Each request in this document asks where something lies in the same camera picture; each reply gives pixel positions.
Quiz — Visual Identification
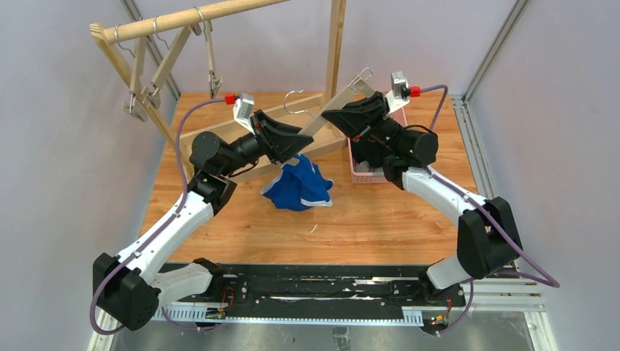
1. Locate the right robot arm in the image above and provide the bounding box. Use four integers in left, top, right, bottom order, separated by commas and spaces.
321, 91, 522, 291

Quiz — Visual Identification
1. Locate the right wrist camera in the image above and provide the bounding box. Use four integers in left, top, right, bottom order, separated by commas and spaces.
385, 71, 411, 114

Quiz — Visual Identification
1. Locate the blue underwear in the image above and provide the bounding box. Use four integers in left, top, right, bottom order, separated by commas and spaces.
260, 154, 333, 211

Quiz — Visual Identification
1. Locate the pink plastic basket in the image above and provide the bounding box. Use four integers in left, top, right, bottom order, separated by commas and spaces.
347, 136, 393, 184

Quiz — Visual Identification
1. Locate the beige hanger with black underwear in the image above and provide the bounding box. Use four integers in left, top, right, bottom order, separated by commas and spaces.
194, 7, 222, 99

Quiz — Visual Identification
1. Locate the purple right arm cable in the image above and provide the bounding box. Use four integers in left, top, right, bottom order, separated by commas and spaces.
410, 84, 561, 335

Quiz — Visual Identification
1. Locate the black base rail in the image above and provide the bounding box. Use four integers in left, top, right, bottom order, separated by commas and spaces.
174, 264, 467, 325

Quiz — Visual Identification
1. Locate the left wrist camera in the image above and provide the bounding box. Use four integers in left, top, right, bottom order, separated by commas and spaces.
232, 93, 254, 133

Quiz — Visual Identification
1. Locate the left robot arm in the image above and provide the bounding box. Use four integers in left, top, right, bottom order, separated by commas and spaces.
89, 110, 314, 335

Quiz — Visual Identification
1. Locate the grey white underwear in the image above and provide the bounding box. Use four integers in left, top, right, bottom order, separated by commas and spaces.
355, 161, 383, 173

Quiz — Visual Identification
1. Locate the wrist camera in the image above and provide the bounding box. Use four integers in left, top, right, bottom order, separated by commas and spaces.
232, 93, 254, 133
385, 71, 411, 114

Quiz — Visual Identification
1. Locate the wooden clothes rack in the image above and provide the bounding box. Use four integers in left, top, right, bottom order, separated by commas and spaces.
90, 0, 348, 185

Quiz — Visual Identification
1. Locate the black underwear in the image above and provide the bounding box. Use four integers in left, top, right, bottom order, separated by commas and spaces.
351, 138, 390, 168

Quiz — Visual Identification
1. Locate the empty beige hanger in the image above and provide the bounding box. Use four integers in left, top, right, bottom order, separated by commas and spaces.
117, 37, 148, 122

